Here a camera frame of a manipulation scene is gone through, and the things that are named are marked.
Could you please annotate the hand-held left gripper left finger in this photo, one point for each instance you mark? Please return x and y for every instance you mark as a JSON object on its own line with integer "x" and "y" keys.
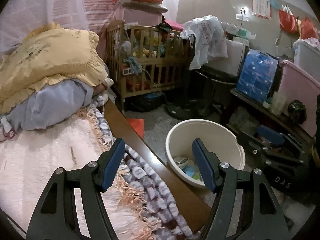
{"x": 112, "y": 165}

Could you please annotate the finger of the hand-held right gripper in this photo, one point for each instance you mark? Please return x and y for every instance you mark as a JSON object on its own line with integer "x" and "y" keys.
{"x": 271, "y": 135}
{"x": 252, "y": 143}

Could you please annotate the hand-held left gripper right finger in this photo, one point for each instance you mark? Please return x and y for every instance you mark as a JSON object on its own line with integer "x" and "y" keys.
{"x": 203, "y": 165}

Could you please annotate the pale green plastic packet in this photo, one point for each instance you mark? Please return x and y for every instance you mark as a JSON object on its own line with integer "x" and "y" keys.
{"x": 198, "y": 176}

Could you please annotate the white plastic basin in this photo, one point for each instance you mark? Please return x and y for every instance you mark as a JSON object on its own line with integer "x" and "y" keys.
{"x": 180, "y": 135}

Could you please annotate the clear plastic cup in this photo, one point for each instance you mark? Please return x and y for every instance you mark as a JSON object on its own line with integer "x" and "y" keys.
{"x": 278, "y": 105}

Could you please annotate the dark camouflage item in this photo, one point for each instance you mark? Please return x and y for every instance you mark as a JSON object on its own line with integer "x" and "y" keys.
{"x": 297, "y": 111}

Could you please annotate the dark low bench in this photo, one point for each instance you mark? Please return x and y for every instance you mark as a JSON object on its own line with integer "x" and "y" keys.
{"x": 250, "y": 105}

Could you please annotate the fringed patterned blanket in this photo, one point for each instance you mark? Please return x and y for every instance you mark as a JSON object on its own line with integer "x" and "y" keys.
{"x": 150, "y": 185}

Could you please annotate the red paper sheet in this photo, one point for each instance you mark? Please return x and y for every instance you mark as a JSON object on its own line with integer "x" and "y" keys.
{"x": 137, "y": 127}

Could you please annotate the pink plastic bin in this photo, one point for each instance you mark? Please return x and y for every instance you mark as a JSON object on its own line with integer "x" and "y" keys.
{"x": 297, "y": 90}

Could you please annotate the blue patterned bag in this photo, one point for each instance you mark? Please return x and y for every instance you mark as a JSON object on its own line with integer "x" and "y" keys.
{"x": 257, "y": 75}

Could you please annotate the black plastic bag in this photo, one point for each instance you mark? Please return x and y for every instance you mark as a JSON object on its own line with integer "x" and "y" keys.
{"x": 147, "y": 102}

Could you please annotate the pink quilted bedspread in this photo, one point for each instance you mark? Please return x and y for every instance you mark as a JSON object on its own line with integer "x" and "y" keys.
{"x": 37, "y": 160}

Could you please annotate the black round stand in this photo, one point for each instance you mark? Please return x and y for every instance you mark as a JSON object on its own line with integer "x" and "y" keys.
{"x": 215, "y": 76}

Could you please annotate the grey fleece blanket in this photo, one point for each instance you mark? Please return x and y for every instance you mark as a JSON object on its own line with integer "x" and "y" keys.
{"x": 55, "y": 100}

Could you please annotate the white appliance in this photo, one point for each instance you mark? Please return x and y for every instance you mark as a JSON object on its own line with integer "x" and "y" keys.
{"x": 235, "y": 55}

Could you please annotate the white storage box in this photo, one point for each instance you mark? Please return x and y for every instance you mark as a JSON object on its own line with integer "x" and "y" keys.
{"x": 307, "y": 52}

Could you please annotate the blue tied cloth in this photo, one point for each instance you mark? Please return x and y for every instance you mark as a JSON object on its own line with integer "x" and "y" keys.
{"x": 133, "y": 65}

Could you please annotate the wooden crib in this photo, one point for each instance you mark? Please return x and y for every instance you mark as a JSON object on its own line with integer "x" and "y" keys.
{"x": 150, "y": 62}

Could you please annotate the red hanging bag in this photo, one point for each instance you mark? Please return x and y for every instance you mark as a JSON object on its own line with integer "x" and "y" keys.
{"x": 308, "y": 28}
{"x": 287, "y": 21}

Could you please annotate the white printed plastic bag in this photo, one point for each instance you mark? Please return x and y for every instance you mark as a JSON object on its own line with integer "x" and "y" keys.
{"x": 207, "y": 37}

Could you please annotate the yellow ruffled pillow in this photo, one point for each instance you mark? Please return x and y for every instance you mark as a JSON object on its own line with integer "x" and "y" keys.
{"x": 50, "y": 55}

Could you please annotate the pink box grey lid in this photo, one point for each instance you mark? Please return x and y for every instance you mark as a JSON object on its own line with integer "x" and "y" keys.
{"x": 140, "y": 13}

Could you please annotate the pink striped curtain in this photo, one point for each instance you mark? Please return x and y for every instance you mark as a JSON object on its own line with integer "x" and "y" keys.
{"x": 97, "y": 7}

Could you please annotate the pink mosquito net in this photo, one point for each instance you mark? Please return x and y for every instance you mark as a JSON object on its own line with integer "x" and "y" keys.
{"x": 30, "y": 2}

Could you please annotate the wooden bed frame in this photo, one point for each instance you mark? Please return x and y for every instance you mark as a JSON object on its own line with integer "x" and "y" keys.
{"x": 140, "y": 142}

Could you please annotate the white wall socket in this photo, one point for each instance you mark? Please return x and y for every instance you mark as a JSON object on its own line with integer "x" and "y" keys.
{"x": 242, "y": 12}

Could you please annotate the red white wall poster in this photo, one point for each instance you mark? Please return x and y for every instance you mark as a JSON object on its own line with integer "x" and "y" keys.
{"x": 261, "y": 5}

